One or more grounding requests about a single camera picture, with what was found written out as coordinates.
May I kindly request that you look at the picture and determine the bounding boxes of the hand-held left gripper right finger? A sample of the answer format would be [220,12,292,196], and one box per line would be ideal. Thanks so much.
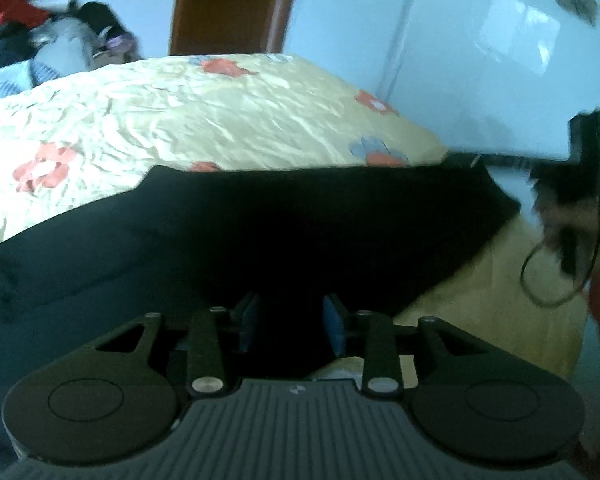
[322,292,486,397]

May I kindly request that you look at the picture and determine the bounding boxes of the black cable loop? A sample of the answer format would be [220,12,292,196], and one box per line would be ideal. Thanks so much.
[520,209,600,308]

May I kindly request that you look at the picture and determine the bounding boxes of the white wardrobe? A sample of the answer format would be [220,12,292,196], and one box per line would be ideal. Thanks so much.
[284,0,600,196]

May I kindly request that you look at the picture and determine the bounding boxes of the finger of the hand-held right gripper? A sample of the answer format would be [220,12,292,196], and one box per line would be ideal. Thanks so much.
[442,152,572,168]

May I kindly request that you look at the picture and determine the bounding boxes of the brown wooden door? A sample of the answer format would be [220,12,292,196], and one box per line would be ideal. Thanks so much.
[169,0,302,56]

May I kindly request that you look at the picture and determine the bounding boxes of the pile of clothes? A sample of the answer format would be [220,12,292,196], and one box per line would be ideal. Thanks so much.
[0,0,147,107]

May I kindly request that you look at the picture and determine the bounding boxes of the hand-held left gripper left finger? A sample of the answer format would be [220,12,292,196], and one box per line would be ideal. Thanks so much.
[94,292,262,401]

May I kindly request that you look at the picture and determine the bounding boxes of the yellow printed bed sheet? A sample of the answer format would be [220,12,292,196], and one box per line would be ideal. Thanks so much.
[0,54,590,391]

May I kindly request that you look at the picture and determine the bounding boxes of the black pants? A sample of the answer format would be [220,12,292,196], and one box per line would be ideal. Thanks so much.
[0,162,522,466]

